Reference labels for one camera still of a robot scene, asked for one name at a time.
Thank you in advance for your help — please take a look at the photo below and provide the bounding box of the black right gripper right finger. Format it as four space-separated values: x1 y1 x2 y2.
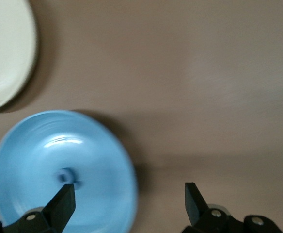
181 182 282 233

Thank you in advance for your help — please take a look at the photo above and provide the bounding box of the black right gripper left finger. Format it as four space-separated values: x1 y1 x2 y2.
0 183 76 233

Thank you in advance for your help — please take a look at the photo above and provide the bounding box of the blue plate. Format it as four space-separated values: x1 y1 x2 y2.
0 110 139 233

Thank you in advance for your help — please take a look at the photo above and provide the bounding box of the beige plate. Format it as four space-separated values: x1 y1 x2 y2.
0 0 38 114

